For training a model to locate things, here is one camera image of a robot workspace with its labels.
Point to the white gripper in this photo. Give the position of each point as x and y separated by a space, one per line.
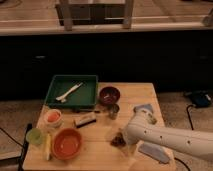
130 149

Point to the dark red grape bunch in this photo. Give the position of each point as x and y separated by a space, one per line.
118 140

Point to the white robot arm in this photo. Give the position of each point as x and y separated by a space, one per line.
195 143

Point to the dark maroon bowl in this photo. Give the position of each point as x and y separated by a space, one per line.
109 95

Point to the orange red bowl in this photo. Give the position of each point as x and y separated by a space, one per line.
66 144

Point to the white bowl with orange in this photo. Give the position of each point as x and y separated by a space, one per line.
53 118

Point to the light blue folded cloth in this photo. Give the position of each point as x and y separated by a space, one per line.
155 152

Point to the small metal cup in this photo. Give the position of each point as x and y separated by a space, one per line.
113 111

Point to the blue sponge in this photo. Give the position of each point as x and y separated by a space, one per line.
144 106

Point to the wooden black brush block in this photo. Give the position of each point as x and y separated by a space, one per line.
84 120

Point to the black pen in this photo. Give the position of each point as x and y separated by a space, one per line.
85 110

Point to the green plastic tray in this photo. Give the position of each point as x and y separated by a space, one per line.
84 97

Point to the yellow banana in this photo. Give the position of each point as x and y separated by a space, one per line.
47 150

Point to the white plastic fork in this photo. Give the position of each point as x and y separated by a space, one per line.
62 98

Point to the light green cup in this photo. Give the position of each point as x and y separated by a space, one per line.
34 136

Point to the wooden stool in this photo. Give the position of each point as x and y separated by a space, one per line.
94 12

